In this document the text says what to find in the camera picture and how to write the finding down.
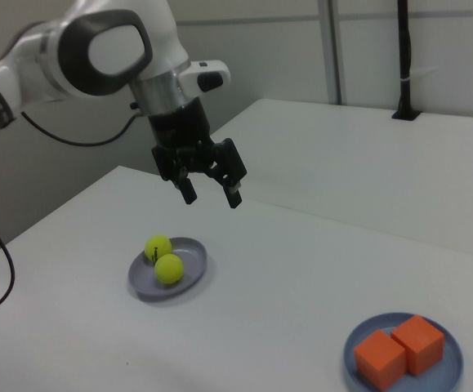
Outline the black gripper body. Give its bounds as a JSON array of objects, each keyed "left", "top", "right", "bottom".
[{"left": 148, "top": 97, "right": 221, "bottom": 181}]

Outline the yellow tennis ball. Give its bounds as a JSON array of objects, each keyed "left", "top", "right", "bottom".
[
  {"left": 144, "top": 234, "right": 173, "bottom": 264},
  {"left": 154, "top": 253, "right": 185, "bottom": 285}
]

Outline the orange foam cube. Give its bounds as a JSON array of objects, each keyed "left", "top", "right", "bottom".
[
  {"left": 353, "top": 329, "right": 408, "bottom": 390},
  {"left": 390, "top": 314, "right": 445, "bottom": 376}
]

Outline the purple plastic plate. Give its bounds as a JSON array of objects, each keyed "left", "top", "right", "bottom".
[{"left": 127, "top": 236, "right": 208, "bottom": 304}]

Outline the blue plastic plate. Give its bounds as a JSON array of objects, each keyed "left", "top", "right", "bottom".
[{"left": 343, "top": 312, "right": 465, "bottom": 392}]

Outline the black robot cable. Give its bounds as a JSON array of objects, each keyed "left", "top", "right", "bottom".
[{"left": 0, "top": 104, "right": 143, "bottom": 323}]

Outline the grey partition post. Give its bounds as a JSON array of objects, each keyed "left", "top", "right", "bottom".
[{"left": 317, "top": 0, "right": 343, "bottom": 105}]

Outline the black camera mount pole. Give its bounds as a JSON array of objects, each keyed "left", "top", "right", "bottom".
[{"left": 390, "top": 0, "right": 422, "bottom": 122}]

